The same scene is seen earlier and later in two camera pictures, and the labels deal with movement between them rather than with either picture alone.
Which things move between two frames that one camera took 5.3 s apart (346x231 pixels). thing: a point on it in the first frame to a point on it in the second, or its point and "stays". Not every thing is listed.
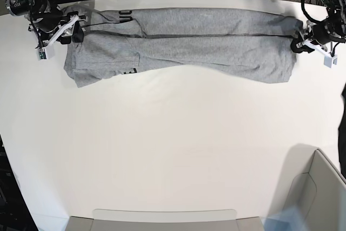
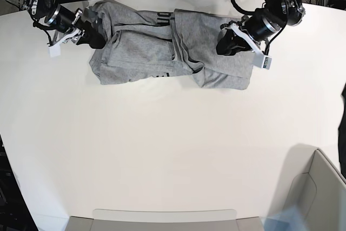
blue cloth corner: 291,219 stays
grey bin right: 316,189 stays
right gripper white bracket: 308,46 to 228,43
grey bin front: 189,220 stays
